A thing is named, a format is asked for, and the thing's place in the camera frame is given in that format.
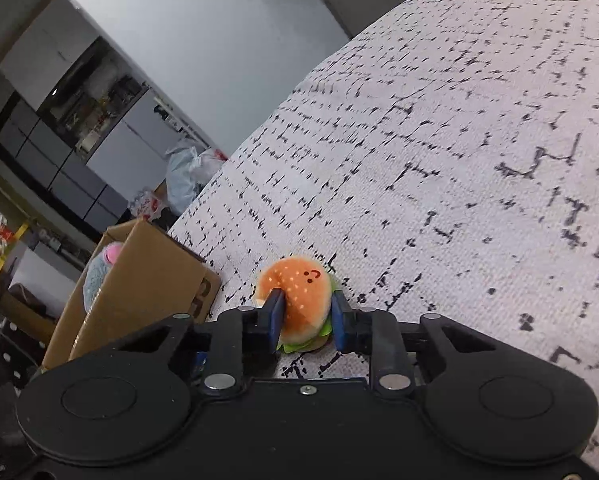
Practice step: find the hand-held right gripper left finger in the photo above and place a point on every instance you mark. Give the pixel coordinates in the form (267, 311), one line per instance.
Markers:
(275, 317)

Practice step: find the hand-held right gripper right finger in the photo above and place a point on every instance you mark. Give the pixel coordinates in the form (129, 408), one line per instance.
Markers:
(338, 322)

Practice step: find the burger plush toy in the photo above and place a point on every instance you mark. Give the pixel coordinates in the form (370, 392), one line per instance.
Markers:
(299, 290)

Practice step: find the brown cardboard box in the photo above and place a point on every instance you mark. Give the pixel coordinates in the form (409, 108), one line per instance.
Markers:
(144, 280)

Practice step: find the blue-grey fluffy plush toy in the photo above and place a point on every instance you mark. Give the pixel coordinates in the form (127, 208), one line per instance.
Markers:
(97, 280)

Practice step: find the grey plastic bag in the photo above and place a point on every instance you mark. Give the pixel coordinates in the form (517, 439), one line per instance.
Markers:
(182, 180)

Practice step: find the white plastic bag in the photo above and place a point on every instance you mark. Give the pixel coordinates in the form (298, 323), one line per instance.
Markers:
(212, 162)

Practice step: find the red white wrapped pack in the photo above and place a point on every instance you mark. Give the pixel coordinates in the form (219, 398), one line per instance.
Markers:
(147, 205)

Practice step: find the white black patterned blanket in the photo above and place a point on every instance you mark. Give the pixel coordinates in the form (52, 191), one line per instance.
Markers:
(429, 135)

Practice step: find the yellow rimmed round table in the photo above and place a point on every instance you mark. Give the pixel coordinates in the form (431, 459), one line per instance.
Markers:
(2, 263)

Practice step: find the grey wall cabinet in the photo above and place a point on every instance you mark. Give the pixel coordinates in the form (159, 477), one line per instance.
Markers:
(104, 125)

